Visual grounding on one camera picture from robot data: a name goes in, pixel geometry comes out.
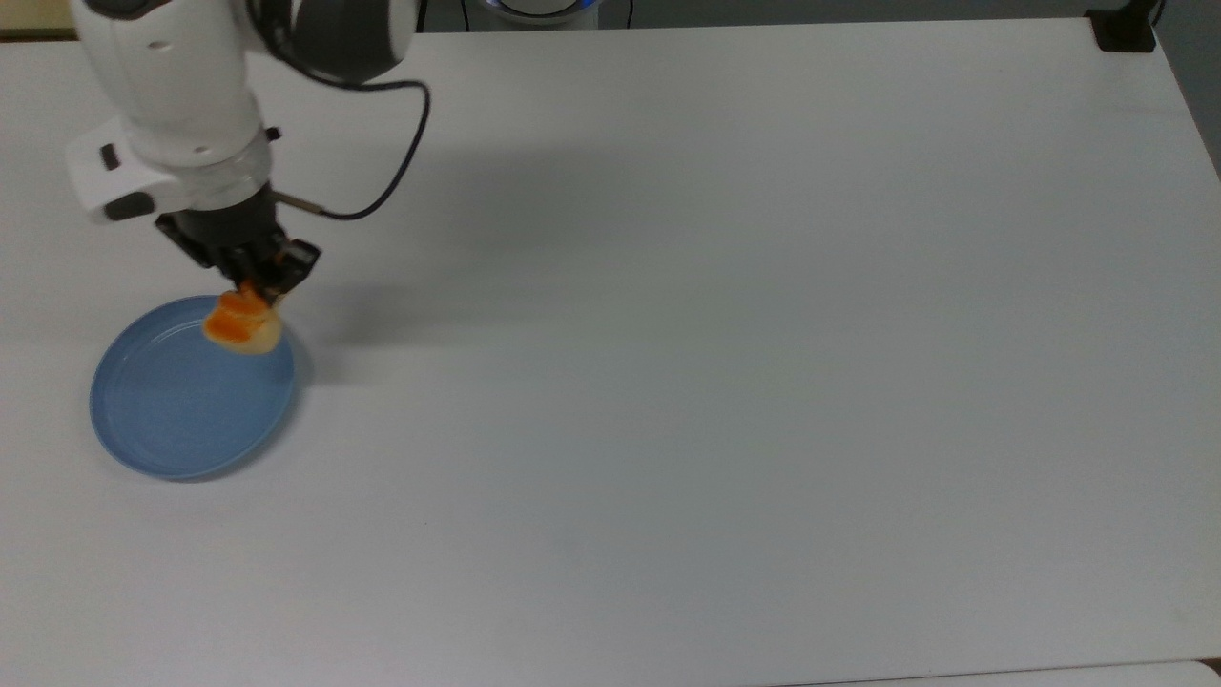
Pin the black tripod legs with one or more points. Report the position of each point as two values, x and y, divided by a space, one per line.
424 15

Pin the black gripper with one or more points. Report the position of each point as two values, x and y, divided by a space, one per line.
224 234

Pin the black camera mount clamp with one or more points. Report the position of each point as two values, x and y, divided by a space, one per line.
1124 33

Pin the light wooden table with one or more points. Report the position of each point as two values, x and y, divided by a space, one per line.
33 19

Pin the blue round plate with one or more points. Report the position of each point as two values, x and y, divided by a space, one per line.
181 410

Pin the orange glazed bread roll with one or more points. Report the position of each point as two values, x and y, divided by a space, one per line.
238 324

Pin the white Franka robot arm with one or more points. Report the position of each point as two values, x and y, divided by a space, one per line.
172 86

